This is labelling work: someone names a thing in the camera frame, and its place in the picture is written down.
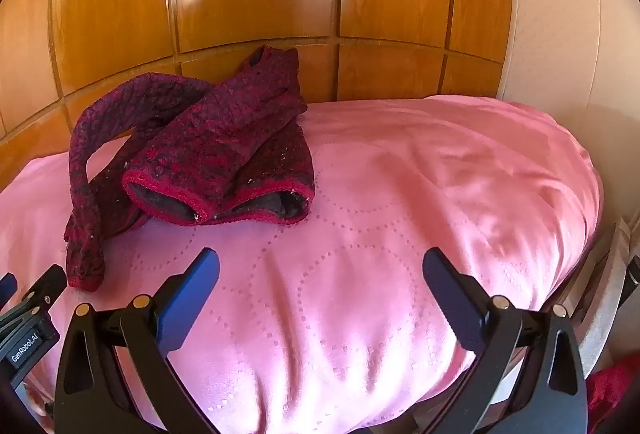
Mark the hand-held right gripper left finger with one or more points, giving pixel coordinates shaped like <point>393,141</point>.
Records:
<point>187,294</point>

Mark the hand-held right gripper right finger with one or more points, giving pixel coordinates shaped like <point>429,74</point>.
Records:
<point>450,294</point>

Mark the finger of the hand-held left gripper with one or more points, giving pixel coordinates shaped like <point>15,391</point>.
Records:
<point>50,278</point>
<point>6,288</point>

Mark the dark red patterned sweater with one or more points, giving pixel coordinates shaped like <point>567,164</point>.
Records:
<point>215,134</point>

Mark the pink bedspread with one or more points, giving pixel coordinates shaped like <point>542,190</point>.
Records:
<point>400,194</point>

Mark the red cloth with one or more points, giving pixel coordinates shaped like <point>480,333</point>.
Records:
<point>612,389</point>

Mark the bed frame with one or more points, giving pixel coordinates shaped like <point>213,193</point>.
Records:
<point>605,294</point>

